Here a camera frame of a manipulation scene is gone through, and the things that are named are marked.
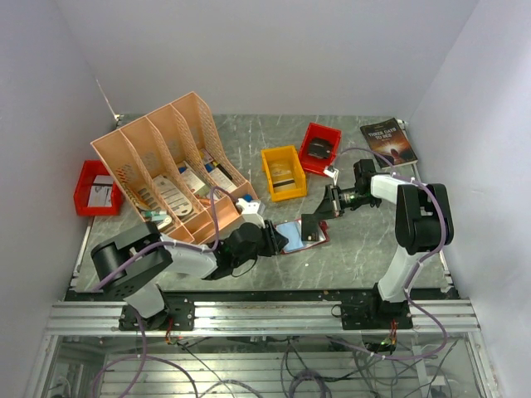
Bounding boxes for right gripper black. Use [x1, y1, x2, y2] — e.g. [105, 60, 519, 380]
[310, 183, 378, 221]

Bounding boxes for single black credit card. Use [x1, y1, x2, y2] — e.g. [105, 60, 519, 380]
[300, 214, 323, 242]

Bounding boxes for red card holder wallet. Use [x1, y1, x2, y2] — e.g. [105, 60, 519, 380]
[275, 219, 329, 255]

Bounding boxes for yellow plastic bin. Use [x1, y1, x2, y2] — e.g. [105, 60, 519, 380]
[261, 145, 307, 202]

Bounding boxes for black credit card stack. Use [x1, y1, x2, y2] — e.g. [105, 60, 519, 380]
[307, 137, 334, 159]

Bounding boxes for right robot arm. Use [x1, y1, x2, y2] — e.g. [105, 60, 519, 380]
[301, 159, 454, 330]

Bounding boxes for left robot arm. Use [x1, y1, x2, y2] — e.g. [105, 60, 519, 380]
[90, 220, 289, 330]

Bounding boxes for red bin with cards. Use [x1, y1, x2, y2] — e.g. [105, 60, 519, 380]
[298, 123, 342, 176]

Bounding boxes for white cards in left bin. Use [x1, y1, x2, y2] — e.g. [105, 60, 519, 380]
[87, 175, 114, 207]

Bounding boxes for dark paperback book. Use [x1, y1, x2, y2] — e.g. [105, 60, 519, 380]
[360, 118, 418, 169]

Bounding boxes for pink file organizer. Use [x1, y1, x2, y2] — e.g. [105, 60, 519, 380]
[91, 92, 257, 243]

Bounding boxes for red bin at left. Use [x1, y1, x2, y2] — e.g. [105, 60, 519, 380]
[73, 160, 124, 217]

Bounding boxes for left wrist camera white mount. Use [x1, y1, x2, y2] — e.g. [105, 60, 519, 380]
[236, 198, 266, 228]

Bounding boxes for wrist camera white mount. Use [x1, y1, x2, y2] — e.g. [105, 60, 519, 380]
[324, 165, 339, 186]
[236, 198, 266, 228]

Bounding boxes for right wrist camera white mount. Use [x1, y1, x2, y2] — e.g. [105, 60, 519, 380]
[324, 165, 339, 186]

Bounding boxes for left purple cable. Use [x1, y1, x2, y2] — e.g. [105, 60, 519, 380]
[90, 186, 246, 398]

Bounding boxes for purple cable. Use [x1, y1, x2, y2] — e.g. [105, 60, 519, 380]
[331, 147, 451, 362]
[90, 186, 246, 398]

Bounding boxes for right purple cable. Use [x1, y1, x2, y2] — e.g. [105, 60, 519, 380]
[331, 147, 451, 362]

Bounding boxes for aluminium mounting rail frame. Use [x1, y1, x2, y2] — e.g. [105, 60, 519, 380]
[24, 288, 500, 397]

